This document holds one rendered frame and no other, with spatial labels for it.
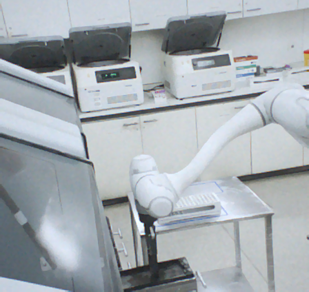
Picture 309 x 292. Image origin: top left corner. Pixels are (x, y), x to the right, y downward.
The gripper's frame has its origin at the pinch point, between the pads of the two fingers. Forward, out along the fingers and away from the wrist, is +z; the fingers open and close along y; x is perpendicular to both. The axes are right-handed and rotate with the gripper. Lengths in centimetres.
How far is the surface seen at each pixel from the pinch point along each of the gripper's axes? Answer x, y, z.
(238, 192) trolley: 54, -45, 3
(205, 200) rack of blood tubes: 32.3, -30.8, -3.6
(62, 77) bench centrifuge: -21, -230, -36
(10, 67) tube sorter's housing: -42, -50, -71
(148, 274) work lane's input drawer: -2.6, 3.2, 4.0
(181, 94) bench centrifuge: 78, -225, -9
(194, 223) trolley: 23.9, -23.5, 2.5
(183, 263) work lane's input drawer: 10.7, 3.9, 2.0
